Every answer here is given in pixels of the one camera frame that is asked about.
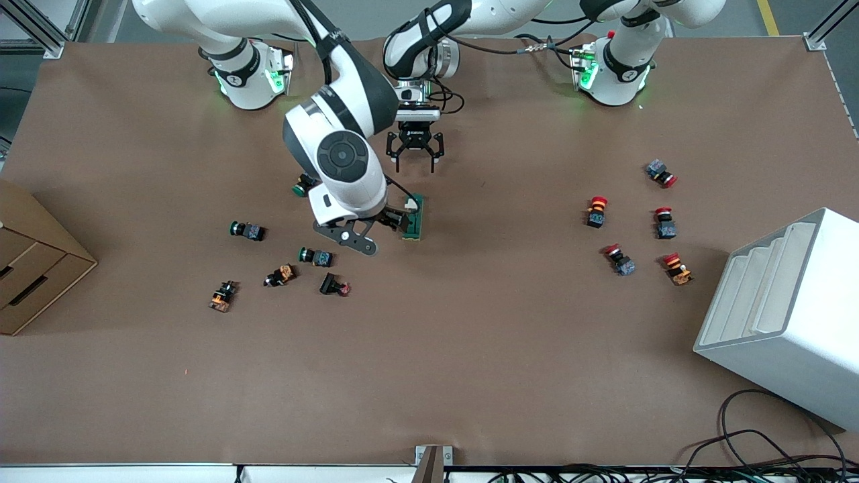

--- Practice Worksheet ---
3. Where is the green load switch white lever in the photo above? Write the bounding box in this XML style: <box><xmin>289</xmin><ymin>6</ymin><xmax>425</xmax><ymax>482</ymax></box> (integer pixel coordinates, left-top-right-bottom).
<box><xmin>401</xmin><ymin>193</ymin><xmax>425</xmax><ymax>241</ymax></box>

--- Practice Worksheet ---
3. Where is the brown table mat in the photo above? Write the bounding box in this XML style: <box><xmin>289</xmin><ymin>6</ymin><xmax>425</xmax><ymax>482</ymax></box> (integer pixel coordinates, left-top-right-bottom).
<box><xmin>0</xmin><ymin>34</ymin><xmax>859</xmax><ymax>467</ymax></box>

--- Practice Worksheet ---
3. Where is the brown cardboard box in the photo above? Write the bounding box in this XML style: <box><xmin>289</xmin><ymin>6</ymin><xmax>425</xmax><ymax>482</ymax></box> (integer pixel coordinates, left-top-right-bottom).
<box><xmin>0</xmin><ymin>180</ymin><xmax>99</xmax><ymax>336</ymax></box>

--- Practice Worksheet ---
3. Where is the white stepped rack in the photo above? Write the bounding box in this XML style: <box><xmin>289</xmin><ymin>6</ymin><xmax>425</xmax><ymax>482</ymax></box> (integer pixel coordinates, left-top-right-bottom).
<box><xmin>693</xmin><ymin>207</ymin><xmax>859</xmax><ymax>432</ymax></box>

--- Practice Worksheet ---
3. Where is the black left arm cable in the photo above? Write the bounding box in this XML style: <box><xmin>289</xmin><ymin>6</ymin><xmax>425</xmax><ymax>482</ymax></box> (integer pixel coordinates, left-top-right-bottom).
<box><xmin>419</xmin><ymin>7</ymin><xmax>585</xmax><ymax>115</ymax></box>

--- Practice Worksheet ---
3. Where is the grey metal bracket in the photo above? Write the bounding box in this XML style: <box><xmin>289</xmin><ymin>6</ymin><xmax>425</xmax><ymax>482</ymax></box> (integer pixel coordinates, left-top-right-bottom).
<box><xmin>415</xmin><ymin>445</ymin><xmax>454</xmax><ymax>483</ymax></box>

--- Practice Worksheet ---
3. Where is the white table edge rail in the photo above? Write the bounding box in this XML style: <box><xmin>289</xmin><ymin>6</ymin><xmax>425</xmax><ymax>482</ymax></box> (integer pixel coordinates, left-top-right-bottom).
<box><xmin>0</xmin><ymin>463</ymin><xmax>417</xmax><ymax>483</ymax></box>

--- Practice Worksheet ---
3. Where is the aluminium frame profile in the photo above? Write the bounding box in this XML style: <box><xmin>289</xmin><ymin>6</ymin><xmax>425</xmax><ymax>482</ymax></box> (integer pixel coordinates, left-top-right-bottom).
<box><xmin>803</xmin><ymin>0</ymin><xmax>859</xmax><ymax>51</ymax></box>
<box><xmin>0</xmin><ymin>0</ymin><xmax>91</xmax><ymax>58</ymax></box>

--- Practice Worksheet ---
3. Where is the black looped cable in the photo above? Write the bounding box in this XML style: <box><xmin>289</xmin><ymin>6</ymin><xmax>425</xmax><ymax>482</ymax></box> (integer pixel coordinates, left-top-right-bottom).
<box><xmin>719</xmin><ymin>389</ymin><xmax>848</xmax><ymax>470</ymax></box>

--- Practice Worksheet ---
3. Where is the black cable bundle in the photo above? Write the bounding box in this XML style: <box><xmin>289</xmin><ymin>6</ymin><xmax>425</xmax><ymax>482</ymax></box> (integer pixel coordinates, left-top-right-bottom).
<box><xmin>487</xmin><ymin>429</ymin><xmax>859</xmax><ymax>483</ymax></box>

